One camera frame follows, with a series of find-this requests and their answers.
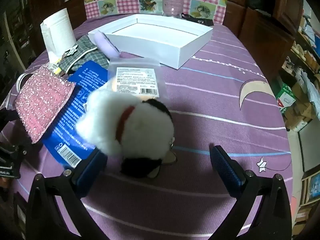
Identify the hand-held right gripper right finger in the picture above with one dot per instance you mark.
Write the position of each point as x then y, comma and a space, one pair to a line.
225, 167

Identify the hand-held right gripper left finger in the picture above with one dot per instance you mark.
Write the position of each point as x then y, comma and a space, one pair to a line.
92, 170

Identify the blue printed packet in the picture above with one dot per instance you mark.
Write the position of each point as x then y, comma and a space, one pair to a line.
70, 115

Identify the black and white plush toy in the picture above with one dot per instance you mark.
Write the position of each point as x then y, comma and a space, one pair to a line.
140, 125

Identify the pink sequin pouch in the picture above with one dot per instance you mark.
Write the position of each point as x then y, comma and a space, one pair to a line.
42, 100

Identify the clear packet with white label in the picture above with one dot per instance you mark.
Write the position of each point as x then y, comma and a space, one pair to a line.
135, 75

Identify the yellow and white tube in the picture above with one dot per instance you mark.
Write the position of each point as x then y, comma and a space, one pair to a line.
57, 69

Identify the grey plaid cloth pouch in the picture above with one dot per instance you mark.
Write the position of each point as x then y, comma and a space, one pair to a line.
85, 52

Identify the lavender soft case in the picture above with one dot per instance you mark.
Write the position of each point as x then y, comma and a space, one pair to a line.
106, 43

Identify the white shallow box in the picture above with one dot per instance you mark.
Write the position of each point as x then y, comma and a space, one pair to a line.
155, 45

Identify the purple striped tablecloth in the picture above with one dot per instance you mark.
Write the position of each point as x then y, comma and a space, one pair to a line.
200, 105

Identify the green and white carton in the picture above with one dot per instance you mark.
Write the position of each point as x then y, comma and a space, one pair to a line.
285, 98

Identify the grey plastic bag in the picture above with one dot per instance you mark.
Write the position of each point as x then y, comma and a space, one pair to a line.
312, 87

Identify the white paper towel roll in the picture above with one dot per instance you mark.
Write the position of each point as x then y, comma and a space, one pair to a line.
60, 32

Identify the wooden shoe shelf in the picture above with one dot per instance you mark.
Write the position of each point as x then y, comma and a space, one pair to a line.
305, 50

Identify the brown wooden cabinet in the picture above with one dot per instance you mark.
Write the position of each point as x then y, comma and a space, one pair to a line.
262, 30

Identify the clear glass cup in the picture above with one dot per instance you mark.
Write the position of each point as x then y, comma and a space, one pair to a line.
172, 8

